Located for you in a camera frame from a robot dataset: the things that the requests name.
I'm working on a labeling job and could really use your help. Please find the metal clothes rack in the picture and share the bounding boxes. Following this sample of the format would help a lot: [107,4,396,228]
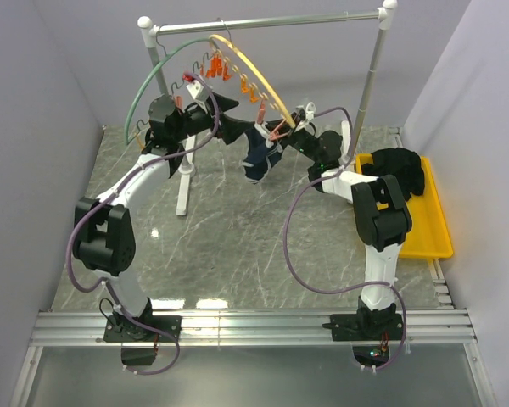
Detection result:
[137,0,401,218]

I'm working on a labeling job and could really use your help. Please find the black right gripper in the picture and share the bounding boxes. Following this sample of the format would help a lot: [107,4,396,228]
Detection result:
[258,113,322,164]

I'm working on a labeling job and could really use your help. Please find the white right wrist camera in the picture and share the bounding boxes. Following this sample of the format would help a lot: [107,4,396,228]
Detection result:
[294,102,316,131]

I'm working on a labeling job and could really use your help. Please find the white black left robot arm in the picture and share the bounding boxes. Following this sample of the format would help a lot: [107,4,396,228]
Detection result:
[66,81,252,342]

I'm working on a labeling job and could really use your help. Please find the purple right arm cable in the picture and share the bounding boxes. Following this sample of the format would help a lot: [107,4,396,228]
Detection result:
[282,106,408,372]

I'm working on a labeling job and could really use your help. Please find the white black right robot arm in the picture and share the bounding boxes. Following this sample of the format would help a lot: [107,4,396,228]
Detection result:
[285,127,412,341]

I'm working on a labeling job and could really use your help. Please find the yellow clip hanger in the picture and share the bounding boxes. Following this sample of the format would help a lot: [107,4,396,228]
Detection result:
[209,19,293,125]

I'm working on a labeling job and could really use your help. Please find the black garment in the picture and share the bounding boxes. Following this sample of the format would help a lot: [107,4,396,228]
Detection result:
[361,148,425,201]

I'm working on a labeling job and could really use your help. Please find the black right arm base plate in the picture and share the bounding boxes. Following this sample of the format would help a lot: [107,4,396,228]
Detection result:
[322,314,405,342]

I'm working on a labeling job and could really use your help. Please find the pink end clothespin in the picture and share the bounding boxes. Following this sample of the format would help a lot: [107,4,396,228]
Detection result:
[266,120,289,148]

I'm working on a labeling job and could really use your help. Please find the yellow plastic tray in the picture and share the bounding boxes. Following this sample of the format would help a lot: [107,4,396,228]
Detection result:
[351,156,454,259]

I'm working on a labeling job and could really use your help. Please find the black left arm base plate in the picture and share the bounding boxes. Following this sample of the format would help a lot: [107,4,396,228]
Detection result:
[103,314,182,367]

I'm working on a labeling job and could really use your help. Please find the aluminium rail frame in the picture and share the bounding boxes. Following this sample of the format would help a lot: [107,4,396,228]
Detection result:
[11,309,497,406]

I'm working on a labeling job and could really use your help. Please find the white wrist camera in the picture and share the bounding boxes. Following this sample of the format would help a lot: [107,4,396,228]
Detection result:
[294,102,316,131]
[182,72,209,104]

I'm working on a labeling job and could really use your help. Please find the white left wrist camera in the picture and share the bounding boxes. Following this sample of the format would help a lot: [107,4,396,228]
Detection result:
[182,72,209,104]

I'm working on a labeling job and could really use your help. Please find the navy blue underwear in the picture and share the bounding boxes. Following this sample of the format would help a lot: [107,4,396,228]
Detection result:
[241,124,283,183]

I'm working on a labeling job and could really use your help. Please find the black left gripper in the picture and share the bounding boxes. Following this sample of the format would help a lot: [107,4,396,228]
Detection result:
[173,92,254,145]

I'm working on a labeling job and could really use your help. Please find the green clip hanger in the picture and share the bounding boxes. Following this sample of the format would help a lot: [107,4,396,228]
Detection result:
[123,37,220,147]

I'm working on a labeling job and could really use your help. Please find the orange yellow clothespin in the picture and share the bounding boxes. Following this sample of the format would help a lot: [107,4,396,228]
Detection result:
[240,74,250,94]
[249,83,260,103]

